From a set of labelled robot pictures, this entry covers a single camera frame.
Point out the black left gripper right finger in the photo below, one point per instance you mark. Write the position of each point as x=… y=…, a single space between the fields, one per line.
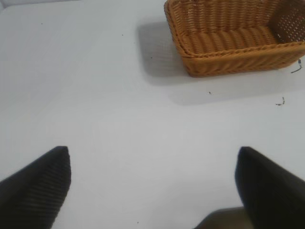
x=271 y=190

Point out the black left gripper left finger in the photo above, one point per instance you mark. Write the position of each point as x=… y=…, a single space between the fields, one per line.
x=35 y=195

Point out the brown woven wicker basket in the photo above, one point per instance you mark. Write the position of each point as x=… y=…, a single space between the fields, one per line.
x=228 y=40

